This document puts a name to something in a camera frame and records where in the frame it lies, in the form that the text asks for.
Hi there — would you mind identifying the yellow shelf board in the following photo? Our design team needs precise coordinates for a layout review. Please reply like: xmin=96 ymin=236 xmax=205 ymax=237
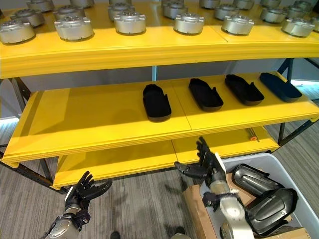
xmin=51 ymin=125 xmax=281 ymax=194
xmin=0 ymin=0 xmax=319 ymax=79
xmin=1 ymin=71 xmax=319 ymax=168

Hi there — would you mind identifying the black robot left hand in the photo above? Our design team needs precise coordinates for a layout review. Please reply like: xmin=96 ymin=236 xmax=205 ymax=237
xmin=65 ymin=170 xmax=113 ymax=209

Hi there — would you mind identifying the orange and black tool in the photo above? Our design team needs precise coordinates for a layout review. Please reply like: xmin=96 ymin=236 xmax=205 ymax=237
xmin=246 ymin=127 xmax=260 ymax=143

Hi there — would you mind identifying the grey plastic box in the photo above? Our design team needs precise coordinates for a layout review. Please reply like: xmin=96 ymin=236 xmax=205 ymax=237
xmin=199 ymin=152 xmax=319 ymax=239

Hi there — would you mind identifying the black metal shelf frame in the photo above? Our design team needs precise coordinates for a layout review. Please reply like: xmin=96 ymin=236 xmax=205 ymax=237
xmin=0 ymin=57 xmax=319 ymax=195

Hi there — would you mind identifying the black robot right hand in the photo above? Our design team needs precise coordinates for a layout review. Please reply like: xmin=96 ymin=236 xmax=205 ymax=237
xmin=174 ymin=136 xmax=227 ymax=184

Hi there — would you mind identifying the glossy black shell part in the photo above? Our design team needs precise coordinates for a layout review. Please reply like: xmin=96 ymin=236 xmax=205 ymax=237
xmin=245 ymin=188 xmax=299 ymax=237
xmin=232 ymin=164 xmax=284 ymax=200

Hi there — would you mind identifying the black sole-shaped part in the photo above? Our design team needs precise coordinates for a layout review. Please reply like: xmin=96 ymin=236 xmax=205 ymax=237
xmin=142 ymin=84 xmax=172 ymax=123
xmin=259 ymin=72 xmax=303 ymax=103
xmin=188 ymin=78 xmax=224 ymax=112
xmin=224 ymin=74 xmax=265 ymax=107

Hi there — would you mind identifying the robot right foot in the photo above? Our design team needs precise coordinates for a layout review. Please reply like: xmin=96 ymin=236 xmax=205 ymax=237
xmin=171 ymin=226 xmax=186 ymax=239

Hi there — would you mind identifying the silver round motor housing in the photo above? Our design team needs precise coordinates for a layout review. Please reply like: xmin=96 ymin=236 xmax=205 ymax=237
xmin=52 ymin=4 xmax=86 ymax=20
xmin=281 ymin=16 xmax=316 ymax=38
xmin=284 ymin=5 xmax=309 ymax=19
xmin=107 ymin=2 xmax=136 ymax=21
xmin=161 ymin=0 xmax=186 ymax=8
xmin=114 ymin=11 xmax=147 ymax=35
xmin=0 ymin=20 xmax=36 ymax=46
xmin=162 ymin=1 xmax=189 ymax=19
xmin=69 ymin=0 xmax=96 ymax=9
xmin=173 ymin=12 xmax=206 ymax=35
xmin=232 ymin=0 xmax=256 ymax=11
xmin=9 ymin=8 xmax=46 ymax=27
xmin=259 ymin=6 xmax=288 ymax=24
xmin=214 ymin=3 xmax=241 ymax=21
xmin=294 ymin=0 xmax=314 ymax=10
xmin=259 ymin=0 xmax=283 ymax=8
xmin=310 ymin=16 xmax=319 ymax=33
xmin=221 ymin=14 xmax=256 ymax=36
xmin=53 ymin=15 xmax=95 ymax=42
xmin=198 ymin=0 xmax=221 ymax=9
xmin=25 ymin=0 xmax=55 ymax=13

